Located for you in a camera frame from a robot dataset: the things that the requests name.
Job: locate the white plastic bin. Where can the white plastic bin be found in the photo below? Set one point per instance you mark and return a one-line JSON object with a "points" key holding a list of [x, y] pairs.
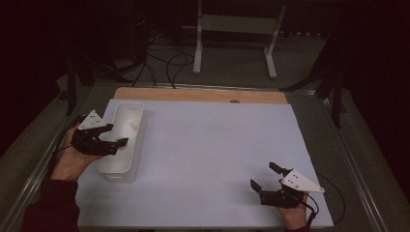
{"points": [[127, 162]]}

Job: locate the person's left hand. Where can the person's left hand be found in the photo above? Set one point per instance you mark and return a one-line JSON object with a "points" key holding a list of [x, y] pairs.
{"points": [[69, 162]]}

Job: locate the aluminium floor rail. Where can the aluminium floor rail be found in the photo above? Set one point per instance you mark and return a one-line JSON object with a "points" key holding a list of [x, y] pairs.
{"points": [[17, 208], [352, 161]]}

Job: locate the pale blue table mat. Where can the pale blue table mat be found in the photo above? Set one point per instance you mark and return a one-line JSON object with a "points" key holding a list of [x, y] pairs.
{"points": [[241, 145]]}

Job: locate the black stand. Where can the black stand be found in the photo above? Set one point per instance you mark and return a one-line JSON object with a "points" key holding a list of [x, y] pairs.
{"points": [[336, 103], [71, 90]]}

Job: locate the person's right hand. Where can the person's right hand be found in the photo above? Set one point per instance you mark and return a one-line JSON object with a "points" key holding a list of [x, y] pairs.
{"points": [[296, 217]]}

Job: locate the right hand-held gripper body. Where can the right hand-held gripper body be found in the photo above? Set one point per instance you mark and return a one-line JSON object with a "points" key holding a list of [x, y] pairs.
{"points": [[283, 198]]}

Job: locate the white metal stand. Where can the white metal stand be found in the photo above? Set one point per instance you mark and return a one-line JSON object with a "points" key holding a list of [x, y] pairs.
{"points": [[238, 24]]}

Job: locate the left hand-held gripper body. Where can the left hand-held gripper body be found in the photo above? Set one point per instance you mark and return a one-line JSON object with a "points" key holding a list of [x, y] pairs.
{"points": [[87, 143]]}

